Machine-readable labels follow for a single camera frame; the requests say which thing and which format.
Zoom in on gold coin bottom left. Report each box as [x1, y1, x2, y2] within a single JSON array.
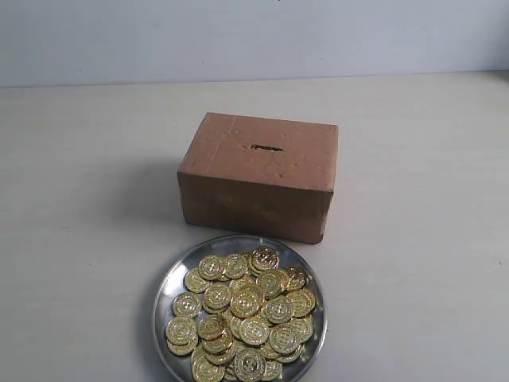
[[191, 349, 225, 382]]

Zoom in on gold coin far left upper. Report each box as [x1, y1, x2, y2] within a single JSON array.
[[184, 267, 212, 294]]

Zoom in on gold coin bottom centre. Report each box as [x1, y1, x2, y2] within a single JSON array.
[[234, 348, 266, 382]]

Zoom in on brown cardboard slot box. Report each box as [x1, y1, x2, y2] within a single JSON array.
[[177, 112, 339, 244]]

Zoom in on gold coin upper middle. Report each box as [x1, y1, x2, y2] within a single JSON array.
[[223, 253, 249, 279]]

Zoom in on gold coin centre right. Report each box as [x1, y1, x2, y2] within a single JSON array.
[[264, 296, 293, 325]]

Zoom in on gold coin top of pile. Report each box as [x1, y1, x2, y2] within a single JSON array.
[[251, 246, 279, 271]]

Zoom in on gold coin right edge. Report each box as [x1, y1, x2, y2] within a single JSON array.
[[286, 287, 316, 318]]

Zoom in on round steel plate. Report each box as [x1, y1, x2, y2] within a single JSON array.
[[151, 234, 328, 381]]

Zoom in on gold coin centre left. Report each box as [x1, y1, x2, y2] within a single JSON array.
[[204, 283, 231, 310]]

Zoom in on gold coin left middle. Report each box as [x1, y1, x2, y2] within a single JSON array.
[[172, 291, 202, 318]]

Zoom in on gold coin far right upper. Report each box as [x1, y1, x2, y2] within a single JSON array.
[[284, 267, 308, 291]]

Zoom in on gold coin lower left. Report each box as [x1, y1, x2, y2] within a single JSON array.
[[165, 316, 197, 345]]

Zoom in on gold coin lower right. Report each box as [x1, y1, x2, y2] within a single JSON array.
[[269, 323, 301, 354]]

